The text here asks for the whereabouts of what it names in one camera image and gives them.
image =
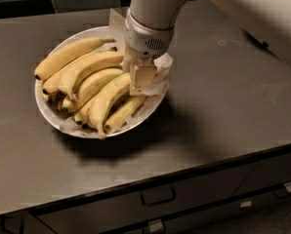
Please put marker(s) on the white bowl with bananas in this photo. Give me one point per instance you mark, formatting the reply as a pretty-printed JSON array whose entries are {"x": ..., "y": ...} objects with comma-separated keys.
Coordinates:
[{"x": 50, "y": 105}]

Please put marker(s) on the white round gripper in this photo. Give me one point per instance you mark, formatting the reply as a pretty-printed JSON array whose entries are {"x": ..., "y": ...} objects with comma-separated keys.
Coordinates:
[{"x": 145, "y": 40}]

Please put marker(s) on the middle yellow banana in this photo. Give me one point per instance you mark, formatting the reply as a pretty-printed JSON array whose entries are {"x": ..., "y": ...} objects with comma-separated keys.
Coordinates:
[{"x": 88, "y": 88}]

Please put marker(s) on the black drawer handle centre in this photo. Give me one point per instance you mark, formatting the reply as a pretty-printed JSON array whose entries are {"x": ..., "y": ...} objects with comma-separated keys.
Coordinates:
[{"x": 158, "y": 195}]

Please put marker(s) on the top yellow banana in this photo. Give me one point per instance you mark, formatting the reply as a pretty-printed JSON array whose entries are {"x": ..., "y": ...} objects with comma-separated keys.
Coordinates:
[{"x": 66, "y": 54}]

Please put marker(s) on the right drawer front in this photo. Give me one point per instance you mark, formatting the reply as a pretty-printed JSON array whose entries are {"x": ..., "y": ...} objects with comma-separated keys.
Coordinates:
[{"x": 267, "y": 173}]

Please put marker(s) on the upper drawer front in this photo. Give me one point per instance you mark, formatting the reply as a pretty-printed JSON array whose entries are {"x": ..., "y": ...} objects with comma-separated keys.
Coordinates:
[{"x": 177, "y": 202}]

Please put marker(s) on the lower right yellow banana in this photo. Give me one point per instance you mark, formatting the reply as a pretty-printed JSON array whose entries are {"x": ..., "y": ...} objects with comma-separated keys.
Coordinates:
[{"x": 118, "y": 118}]

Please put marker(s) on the white drawer label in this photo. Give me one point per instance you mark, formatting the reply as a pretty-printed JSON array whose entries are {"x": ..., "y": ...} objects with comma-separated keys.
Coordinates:
[{"x": 245, "y": 204}]

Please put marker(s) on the drawer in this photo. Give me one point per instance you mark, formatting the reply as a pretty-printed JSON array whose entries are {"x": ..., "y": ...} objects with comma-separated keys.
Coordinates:
[
  {"x": 177, "y": 202},
  {"x": 267, "y": 173}
]

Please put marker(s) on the large yellow banana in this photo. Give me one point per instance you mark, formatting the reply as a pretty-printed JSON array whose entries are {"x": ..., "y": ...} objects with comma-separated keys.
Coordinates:
[{"x": 105, "y": 99}]

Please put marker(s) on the small hidden yellow banana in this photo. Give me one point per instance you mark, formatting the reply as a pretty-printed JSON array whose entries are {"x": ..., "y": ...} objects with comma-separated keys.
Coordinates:
[{"x": 81, "y": 116}]

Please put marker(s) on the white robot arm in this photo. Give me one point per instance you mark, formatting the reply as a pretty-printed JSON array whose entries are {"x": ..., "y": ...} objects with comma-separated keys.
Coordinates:
[{"x": 150, "y": 25}]

